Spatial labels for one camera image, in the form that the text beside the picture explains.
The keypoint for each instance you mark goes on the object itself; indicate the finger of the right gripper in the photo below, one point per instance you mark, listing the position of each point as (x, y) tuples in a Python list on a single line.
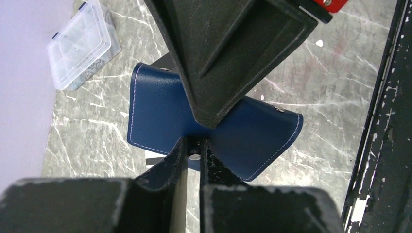
[(223, 48)]

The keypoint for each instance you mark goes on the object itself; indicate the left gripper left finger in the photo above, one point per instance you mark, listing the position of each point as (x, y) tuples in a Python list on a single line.
[(153, 202)]

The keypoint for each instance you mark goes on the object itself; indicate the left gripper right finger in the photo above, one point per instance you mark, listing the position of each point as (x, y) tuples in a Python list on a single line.
[(229, 205)]

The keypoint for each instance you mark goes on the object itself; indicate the blue leather card holder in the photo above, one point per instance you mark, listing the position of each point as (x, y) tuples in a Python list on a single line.
[(250, 137)]

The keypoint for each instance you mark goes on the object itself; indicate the black card stack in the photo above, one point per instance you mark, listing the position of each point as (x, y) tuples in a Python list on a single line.
[(165, 62)]

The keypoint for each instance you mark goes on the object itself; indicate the red tool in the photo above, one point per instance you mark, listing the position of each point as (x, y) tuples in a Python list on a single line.
[(332, 6)]

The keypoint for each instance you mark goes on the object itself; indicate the clear plastic organizer box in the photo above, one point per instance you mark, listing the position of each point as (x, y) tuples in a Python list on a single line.
[(86, 44)]

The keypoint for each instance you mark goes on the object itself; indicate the black base frame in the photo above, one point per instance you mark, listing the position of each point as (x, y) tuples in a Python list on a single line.
[(379, 196)]

